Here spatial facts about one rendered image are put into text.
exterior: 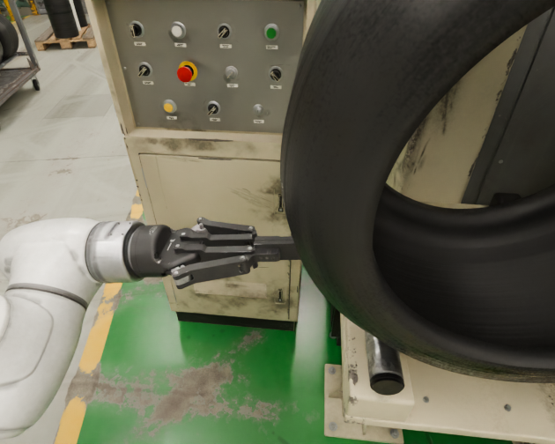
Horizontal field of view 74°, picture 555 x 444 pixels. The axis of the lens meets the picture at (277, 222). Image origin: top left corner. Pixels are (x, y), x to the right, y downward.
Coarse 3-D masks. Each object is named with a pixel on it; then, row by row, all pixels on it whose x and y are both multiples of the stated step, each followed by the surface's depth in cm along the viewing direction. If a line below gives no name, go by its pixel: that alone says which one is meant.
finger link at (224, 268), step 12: (192, 264) 48; (204, 264) 47; (216, 264) 47; (228, 264) 47; (180, 276) 47; (192, 276) 48; (204, 276) 48; (216, 276) 48; (228, 276) 48; (180, 288) 48
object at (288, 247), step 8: (256, 240) 50; (264, 240) 49; (272, 240) 49; (280, 240) 49; (288, 240) 49; (280, 248) 49; (288, 248) 49; (280, 256) 50; (288, 256) 50; (296, 256) 50
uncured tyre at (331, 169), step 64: (384, 0) 24; (448, 0) 22; (512, 0) 22; (320, 64) 28; (384, 64) 25; (448, 64) 24; (320, 128) 30; (384, 128) 27; (320, 192) 32; (384, 192) 63; (320, 256) 37; (384, 256) 62; (448, 256) 66; (512, 256) 63; (384, 320) 40; (448, 320) 55; (512, 320) 55
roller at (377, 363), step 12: (372, 336) 53; (372, 348) 51; (384, 348) 50; (372, 360) 50; (384, 360) 49; (396, 360) 49; (372, 372) 49; (384, 372) 48; (396, 372) 48; (372, 384) 49; (384, 384) 48; (396, 384) 48
